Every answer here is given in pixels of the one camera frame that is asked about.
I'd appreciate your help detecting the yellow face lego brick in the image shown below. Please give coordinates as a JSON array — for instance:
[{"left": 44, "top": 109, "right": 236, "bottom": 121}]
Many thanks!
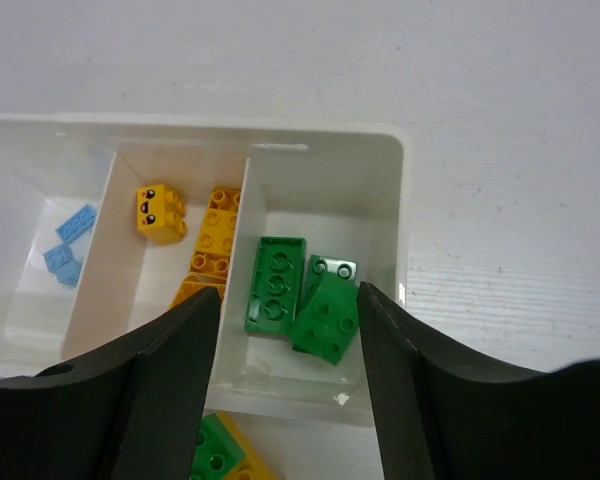
[{"left": 136, "top": 184, "right": 188, "bottom": 245}]

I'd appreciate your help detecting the green square lego brick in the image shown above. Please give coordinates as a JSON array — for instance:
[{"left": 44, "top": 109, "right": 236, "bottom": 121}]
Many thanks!
[{"left": 189, "top": 414, "right": 245, "bottom": 480}]

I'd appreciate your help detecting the light blue lego plate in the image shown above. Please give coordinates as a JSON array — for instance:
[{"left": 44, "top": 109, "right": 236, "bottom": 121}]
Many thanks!
[
  {"left": 56, "top": 204, "right": 97, "bottom": 245},
  {"left": 43, "top": 244, "right": 82, "bottom": 287}
]

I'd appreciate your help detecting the yellow black striped lego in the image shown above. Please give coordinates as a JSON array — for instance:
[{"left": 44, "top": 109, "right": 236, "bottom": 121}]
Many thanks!
[{"left": 189, "top": 187, "right": 241, "bottom": 283}]

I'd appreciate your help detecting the green curved lego brick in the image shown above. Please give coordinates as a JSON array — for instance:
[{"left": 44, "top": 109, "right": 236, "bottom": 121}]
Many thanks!
[{"left": 289, "top": 273, "right": 359, "bottom": 365}]

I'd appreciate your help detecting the white three-compartment tray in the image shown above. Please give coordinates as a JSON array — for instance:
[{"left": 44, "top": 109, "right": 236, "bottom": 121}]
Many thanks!
[{"left": 0, "top": 114, "right": 412, "bottom": 426}]

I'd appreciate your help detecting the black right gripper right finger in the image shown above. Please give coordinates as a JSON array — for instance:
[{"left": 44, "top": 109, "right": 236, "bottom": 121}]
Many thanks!
[{"left": 357, "top": 283, "right": 600, "bottom": 479}]

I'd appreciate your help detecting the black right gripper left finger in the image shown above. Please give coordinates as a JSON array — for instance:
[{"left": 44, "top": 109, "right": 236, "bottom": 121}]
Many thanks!
[{"left": 0, "top": 288, "right": 220, "bottom": 479}]

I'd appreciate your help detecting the yellow rectangular lego brick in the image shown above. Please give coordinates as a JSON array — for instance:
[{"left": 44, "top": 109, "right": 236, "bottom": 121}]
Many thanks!
[{"left": 216, "top": 412, "right": 278, "bottom": 480}]

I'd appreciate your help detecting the small green lego brick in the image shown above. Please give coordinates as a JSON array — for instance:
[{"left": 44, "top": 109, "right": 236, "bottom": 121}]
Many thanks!
[{"left": 302, "top": 254, "right": 357, "bottom": 303}]

